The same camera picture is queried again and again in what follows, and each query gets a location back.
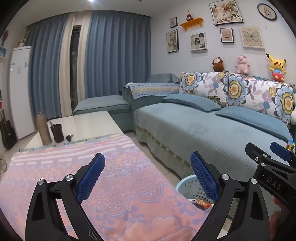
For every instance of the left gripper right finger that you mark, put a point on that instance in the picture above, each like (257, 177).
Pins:
(250, 222)

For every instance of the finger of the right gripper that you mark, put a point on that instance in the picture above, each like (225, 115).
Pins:
(255, 153)
(283, 153)

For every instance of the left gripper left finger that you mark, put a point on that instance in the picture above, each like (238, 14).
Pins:
(44, 221)

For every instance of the orange snack packet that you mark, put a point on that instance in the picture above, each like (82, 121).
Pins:
(202, 204)

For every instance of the person's right hand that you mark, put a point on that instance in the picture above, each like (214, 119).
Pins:
(279, 219)

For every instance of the teal seat cushion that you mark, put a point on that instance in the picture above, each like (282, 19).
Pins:
(256, 120)
(193, 101)

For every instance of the floral sofa cushion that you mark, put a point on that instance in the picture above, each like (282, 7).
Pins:
(262, 95)
(211, 85)

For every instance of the light blue laundry basket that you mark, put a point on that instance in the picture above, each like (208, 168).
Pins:
(190, 188)

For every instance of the pikachu plush toy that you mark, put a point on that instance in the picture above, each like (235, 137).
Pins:
(277, 68)

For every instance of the black car key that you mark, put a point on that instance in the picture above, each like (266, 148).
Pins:
(69, 137)

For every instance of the teal fabric sofa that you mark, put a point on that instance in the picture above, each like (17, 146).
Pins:
(173, 131)

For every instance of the pink pig plush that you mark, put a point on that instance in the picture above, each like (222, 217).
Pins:
(242, 66)

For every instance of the pink floral table cloth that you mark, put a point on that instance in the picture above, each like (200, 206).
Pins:
(131, 200)

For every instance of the black acoustic guitar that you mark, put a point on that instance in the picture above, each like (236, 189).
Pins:
(7, 131)

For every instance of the dark brown cup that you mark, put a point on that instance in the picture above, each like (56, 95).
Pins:
(57, 132)

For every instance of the gold thermos bottle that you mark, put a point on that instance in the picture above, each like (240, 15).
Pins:
(42, 127)

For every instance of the brown monkey plush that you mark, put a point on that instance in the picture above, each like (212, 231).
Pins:
(218, 65)

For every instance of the white coffee table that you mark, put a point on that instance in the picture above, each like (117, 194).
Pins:
(89, 125)

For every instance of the striped armrest cover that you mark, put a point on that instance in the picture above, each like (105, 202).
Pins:
(139, 90)

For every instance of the white air conditioner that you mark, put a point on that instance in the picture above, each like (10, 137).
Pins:
(21, 112)

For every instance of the red gourd ornament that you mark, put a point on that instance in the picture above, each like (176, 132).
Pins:
(189, 16)

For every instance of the blue curtain right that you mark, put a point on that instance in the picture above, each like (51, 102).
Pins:
(118, 51)

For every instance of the blue curtain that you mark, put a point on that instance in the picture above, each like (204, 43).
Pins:
(118, 51)
(45, 40)

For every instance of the blue curtain left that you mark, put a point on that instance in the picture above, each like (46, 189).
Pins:
(45, 40)

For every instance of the butterfly picture frame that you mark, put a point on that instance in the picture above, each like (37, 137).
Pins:
(251, 37)

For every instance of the small crown picture frame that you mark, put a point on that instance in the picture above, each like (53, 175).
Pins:
(226, 35)

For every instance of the collage picture frame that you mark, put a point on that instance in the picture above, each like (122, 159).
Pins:
(198, 41)

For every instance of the tall black picture frame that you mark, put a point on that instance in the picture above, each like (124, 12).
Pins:
(172, 41)

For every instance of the orange wall shelf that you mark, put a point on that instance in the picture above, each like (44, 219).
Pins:
(197, 22)

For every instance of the flower picture frame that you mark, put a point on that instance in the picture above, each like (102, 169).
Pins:
(225, 12)

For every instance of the small dark picture frame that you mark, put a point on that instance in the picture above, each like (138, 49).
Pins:
(173, 22)

